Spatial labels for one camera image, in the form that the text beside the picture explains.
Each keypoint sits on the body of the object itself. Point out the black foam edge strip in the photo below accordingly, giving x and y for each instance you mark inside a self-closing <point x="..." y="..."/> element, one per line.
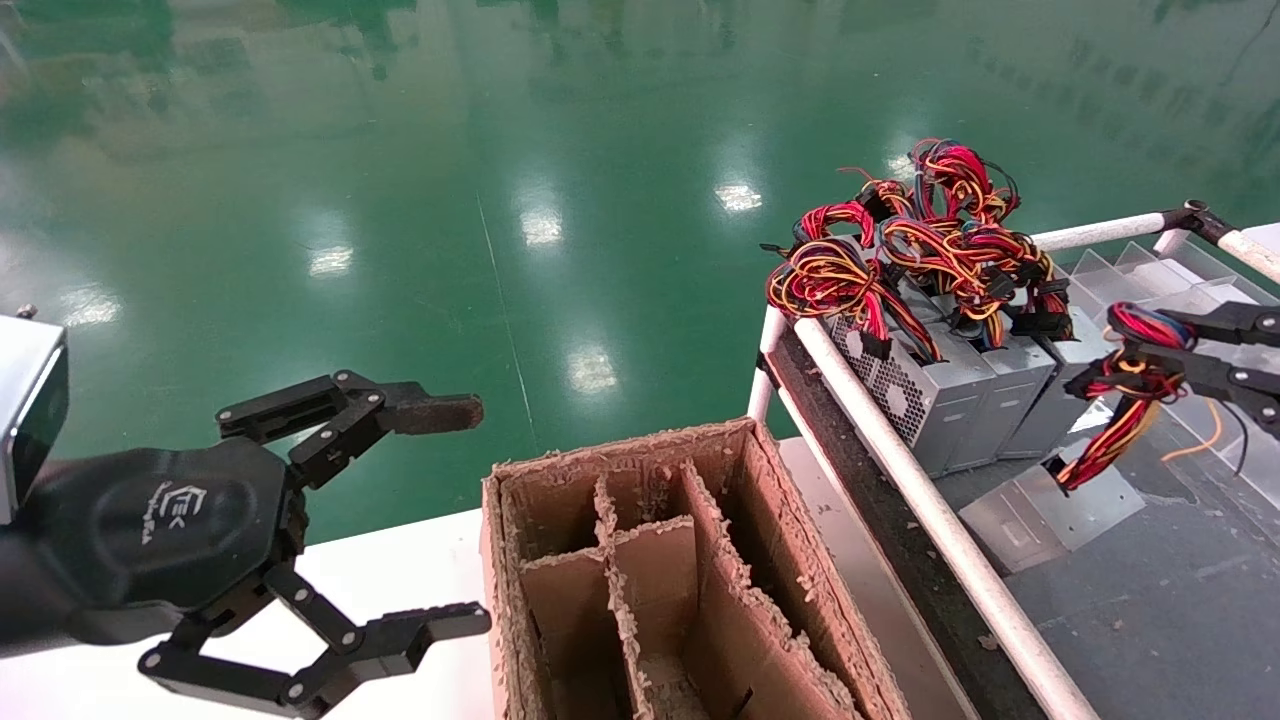
<point x="900" y="535"/>

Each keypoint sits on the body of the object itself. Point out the black pipe joint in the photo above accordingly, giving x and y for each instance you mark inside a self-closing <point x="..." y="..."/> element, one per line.
<point x="1200" y="220"/>

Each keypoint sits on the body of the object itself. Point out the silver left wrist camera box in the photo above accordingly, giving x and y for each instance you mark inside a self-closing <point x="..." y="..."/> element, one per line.
<point x="25" y="400"/>

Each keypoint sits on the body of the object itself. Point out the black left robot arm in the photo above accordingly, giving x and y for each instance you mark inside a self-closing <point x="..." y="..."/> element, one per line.
<point x="15" y="600"/>

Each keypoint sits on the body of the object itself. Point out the clear acrylic divider tray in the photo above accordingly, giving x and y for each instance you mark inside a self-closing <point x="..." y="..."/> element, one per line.
<point x="1150" y="280"/>

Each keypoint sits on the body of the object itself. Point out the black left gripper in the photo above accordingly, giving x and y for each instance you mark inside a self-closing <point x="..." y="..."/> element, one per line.
<point x="160" y="530"/>

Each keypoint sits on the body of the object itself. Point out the silver power supply, mesh side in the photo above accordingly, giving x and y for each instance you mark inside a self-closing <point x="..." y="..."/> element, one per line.
<point x="900" y="400"/>

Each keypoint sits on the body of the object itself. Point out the long white frame pipe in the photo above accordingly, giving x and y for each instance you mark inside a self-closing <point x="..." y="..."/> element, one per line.
<point x="900" y="470"/>

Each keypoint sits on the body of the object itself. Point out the worn cardboard box with dividers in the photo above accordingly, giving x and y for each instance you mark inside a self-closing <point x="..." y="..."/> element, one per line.
<point x="560" y="520"/>

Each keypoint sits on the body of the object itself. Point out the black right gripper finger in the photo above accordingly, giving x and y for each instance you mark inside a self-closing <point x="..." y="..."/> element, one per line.
<point x="1230" y="385"/>
<point x="1240" y="325"/>

